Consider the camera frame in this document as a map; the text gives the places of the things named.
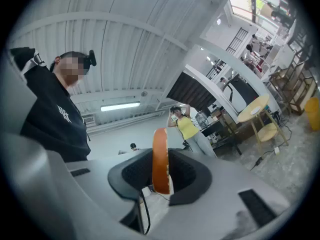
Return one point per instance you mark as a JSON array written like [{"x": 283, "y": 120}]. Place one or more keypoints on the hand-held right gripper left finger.
[{"x": 75, "y": 199}]

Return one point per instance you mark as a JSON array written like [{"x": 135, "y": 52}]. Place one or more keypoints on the bread slice with brown crust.
[{"x": 160, "y": 164}]

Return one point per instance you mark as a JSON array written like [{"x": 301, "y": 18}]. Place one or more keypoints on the person's black shirt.
[{"x": 52, "y": 119}]

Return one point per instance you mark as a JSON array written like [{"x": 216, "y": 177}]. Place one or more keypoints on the black table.
[{"x": 220, "y": 131}]

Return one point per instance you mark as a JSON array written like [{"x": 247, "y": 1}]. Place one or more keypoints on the round light wooden table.
[{"x": 252, "y": 116}]

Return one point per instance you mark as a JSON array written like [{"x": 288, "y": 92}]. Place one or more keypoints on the white power adapter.
[{"x": 276, "y": 150}]

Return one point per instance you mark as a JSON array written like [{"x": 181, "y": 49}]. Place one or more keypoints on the black power adapter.
[{"x": 257, "y": 162}]

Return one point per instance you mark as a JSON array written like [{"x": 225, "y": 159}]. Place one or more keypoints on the yellow waste bin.
[{"x": 313, "y": 114}]

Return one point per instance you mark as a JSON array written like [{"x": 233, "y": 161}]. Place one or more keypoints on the wooden frame shelf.
[{"x": 295, "y": 89}]

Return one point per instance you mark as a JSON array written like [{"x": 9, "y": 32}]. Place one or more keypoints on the ceiling strip light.
[{"x": 120, "y": 106}]

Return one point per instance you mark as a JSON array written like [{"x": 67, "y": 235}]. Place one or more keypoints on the white wall air conditioner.
[{"x": 88, "y": 120}]

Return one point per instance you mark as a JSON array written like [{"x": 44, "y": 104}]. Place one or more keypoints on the black curtain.
[{"x": 190, "y": 91}]

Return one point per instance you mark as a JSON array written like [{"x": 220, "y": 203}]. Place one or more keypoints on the black head-mounted camera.
[{"x": 91, "y": 59}]

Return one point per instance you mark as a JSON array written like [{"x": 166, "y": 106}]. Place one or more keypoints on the white plate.
[{"x": 255, "y": 110}]

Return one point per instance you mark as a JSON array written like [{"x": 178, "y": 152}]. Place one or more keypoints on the person's head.
[{"x": 71, "y": 69}]

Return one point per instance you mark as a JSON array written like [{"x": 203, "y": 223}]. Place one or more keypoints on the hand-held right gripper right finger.
[{"x": 215, "y": 196}]

